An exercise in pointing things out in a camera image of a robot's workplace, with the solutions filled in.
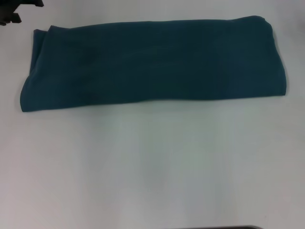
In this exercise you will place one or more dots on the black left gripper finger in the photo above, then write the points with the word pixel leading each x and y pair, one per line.
pixel 32 3
pixel 10 16

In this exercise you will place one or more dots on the teal t-shirt with white print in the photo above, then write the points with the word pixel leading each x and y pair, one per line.
pixel 155 66

